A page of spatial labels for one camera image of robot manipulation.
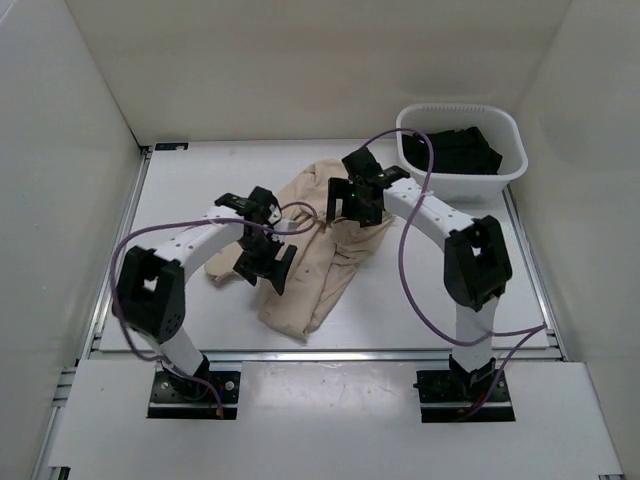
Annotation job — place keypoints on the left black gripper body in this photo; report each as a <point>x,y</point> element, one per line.
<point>263,248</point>

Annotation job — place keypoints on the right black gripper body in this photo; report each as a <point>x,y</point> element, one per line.
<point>356,209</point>

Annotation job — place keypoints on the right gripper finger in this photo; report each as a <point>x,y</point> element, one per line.
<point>338,199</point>
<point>377,214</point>

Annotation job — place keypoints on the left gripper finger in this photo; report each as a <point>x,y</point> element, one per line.
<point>247,266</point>
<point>280,269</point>

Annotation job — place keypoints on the beige trousers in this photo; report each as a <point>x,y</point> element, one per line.
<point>327,258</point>

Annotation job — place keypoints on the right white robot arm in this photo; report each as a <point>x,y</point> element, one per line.
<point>476,264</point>

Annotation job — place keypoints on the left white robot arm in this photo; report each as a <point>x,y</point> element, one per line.
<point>149,291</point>

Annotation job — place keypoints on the black folded trousers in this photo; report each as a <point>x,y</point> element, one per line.
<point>463,152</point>

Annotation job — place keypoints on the small blue label sticker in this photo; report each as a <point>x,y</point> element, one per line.
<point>171,146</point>

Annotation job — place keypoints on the white plastic basket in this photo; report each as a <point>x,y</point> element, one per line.
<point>497,126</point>

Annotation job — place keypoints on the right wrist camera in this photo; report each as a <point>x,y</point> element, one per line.
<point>361,166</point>

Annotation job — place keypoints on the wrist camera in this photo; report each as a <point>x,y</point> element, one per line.
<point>361,166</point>
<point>265,208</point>

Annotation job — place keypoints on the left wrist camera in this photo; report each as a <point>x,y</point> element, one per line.
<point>265,208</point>

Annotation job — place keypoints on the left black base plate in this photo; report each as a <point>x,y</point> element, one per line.
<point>172,398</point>

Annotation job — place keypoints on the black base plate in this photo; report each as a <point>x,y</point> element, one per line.
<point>172,398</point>
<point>443,399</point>

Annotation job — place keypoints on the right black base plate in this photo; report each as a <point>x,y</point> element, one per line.
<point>443,399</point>

